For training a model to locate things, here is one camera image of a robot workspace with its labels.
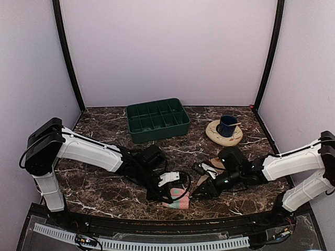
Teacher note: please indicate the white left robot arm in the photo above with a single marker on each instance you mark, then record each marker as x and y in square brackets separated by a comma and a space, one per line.
[53, 141]

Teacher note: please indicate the pink patterned sock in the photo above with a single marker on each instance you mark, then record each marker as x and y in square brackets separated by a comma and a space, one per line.
[180, 197]

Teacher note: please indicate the black frame post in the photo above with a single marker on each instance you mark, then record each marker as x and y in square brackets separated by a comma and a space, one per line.
[66, 54]
[271, 54]

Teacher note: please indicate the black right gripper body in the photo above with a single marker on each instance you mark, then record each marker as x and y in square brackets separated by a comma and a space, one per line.
[235, 177]

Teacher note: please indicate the beige sock with olive toe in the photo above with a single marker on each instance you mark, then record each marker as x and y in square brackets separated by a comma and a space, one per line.
[211, 168]

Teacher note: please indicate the black right frame post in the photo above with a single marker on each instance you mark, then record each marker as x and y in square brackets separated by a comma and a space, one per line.
[271, 54]

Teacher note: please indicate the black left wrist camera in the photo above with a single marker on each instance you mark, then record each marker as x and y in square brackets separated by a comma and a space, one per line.
[153, 156]

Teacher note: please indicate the black front rail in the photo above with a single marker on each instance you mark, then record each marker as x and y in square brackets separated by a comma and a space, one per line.
[92, 222]

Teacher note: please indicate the blue mug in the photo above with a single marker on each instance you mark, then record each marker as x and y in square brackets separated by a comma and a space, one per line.
[227, 126]

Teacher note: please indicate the white slotted cable duct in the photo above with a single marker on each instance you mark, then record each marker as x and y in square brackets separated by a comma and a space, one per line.
[86, 242]

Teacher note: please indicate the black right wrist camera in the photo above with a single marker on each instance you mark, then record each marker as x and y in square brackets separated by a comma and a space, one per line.
[233, 159]

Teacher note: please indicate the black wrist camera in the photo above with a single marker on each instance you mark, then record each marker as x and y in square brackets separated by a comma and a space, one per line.
[153, 156]
[233, 159]

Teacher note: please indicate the black left frame post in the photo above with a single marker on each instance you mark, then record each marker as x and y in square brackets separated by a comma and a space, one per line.
[66, 54]

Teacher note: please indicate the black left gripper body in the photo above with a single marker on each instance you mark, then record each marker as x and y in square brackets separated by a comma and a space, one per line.
[144, 177]

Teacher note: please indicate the green compartment tray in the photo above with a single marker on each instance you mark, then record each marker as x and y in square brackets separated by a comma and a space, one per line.
[157, 120]

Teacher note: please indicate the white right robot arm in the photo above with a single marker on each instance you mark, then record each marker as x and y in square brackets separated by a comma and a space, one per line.
[317, 156]

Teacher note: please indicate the cream saucer plate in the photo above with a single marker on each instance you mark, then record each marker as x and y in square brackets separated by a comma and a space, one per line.
[212, 131]

